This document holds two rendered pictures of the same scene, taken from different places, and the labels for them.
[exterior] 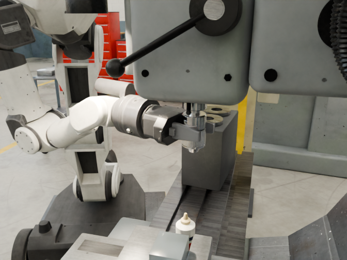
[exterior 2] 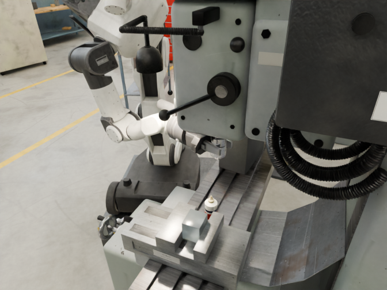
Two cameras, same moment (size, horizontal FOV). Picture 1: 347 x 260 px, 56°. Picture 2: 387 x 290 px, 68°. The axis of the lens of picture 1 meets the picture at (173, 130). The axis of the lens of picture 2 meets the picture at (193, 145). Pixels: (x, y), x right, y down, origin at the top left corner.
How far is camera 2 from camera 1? 0.28 m
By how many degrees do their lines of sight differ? 15
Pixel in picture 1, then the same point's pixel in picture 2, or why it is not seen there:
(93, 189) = (160, 157)
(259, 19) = (249, 99)
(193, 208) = (223, 186)
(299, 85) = not seen: hidden behind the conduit
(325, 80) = not seen: hidden behind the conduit
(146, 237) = (183, 210)
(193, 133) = (216, 149)
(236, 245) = (246, 217)
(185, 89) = (207, 129)
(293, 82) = not seen: hidden behind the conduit
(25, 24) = (111, 56)
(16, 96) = (106, 105)
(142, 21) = (181, 87)
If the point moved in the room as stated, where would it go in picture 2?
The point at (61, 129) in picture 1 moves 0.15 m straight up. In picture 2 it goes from (136, 129) to (130, 91)
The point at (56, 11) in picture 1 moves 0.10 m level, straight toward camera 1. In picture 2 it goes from (132, 45) to (131, 52)
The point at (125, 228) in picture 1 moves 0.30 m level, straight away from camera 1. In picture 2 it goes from (178, 194) to (180, 155)
